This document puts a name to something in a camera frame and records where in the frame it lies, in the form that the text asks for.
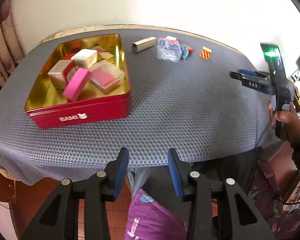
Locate white cube box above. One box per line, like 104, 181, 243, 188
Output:
71, 49, 99, 68

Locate round red tape measure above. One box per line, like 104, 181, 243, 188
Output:
180, 44, 193, 63

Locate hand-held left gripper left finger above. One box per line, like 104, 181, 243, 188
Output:
22, 147, 129, 240

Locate purple cloth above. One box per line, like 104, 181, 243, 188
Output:
124, 187, 188, 240

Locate small gold box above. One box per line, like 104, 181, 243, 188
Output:
99, 52, 115, 63

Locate clear plastic box blue label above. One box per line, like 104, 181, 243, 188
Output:
157, 37, 183, 62

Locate black cable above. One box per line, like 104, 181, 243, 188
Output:
260, 169, 300, 206

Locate beige patterned curtain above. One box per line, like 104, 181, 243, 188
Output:
0, 4, 25, 107

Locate person's right hand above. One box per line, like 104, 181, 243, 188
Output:
268, 100, 300, 144

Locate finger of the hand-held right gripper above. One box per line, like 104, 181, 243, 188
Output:
229, 71, 250, 83
239, 69, 270, 78

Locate red tin box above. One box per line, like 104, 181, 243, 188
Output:
24, 34, 130, 130

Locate yellow red striped cube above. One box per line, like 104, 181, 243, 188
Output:
199, 46, 213, 60

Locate pink rectangular box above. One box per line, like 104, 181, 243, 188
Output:
62, 68, 92, 101

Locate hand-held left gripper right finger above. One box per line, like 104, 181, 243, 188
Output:
167, 148, 275, 240

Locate brown cardboard box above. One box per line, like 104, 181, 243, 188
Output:
47, 60, 77, 90

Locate clear case red pad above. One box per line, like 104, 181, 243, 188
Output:
89, 60, 125, 94

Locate person's grey trousers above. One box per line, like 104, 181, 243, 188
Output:
127, 147, 260, 240

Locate long gold box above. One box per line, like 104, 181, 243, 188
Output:
132, 36, 157, 53

